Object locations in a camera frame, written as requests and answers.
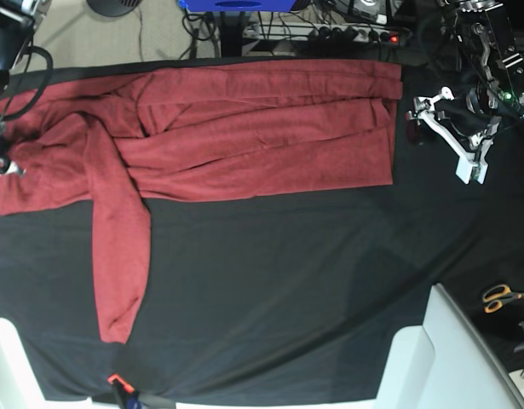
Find black stand post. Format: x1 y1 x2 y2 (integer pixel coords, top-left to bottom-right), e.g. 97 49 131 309
215 11 249 58

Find blue plastic box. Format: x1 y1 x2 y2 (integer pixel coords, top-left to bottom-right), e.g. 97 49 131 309
177 0 296 13

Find white power strip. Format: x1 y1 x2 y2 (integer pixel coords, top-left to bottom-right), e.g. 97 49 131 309
314 25 412 47

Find black table cloth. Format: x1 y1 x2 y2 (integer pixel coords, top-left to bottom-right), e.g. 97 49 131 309
0 68 524 406

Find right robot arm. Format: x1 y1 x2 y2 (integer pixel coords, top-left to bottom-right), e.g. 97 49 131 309
0 0 54 176

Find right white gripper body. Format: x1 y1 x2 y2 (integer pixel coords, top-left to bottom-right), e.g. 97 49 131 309
0 161 25 177

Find orange and blue clamp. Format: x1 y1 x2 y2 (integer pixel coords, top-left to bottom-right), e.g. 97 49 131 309
107 373 144 409

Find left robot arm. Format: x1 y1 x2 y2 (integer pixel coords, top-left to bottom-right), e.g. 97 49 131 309
406 1 524 184

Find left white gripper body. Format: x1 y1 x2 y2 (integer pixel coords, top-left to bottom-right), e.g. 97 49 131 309
406 87 500 184

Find red long-sleeve T-shirt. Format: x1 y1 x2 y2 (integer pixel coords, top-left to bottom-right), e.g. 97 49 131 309
0 60 402 343

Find yellow-handled scissors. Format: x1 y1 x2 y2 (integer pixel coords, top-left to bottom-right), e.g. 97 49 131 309
481 284 524 314

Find black round base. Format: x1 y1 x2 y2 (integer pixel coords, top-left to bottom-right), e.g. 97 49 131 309
86 0 141 18

